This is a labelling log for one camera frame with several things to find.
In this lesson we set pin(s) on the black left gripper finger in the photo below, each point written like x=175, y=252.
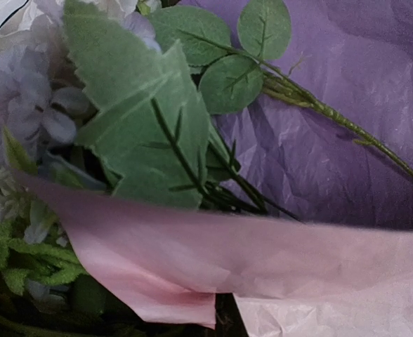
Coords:
x=229, y=322

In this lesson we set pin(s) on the blue flower bunch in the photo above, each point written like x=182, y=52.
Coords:
x=36, y=257

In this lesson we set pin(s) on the white purple flower bunch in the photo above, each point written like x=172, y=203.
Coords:
x=94, y=92

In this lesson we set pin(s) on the purple tissue paper sheet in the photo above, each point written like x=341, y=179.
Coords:
x=330, y=142

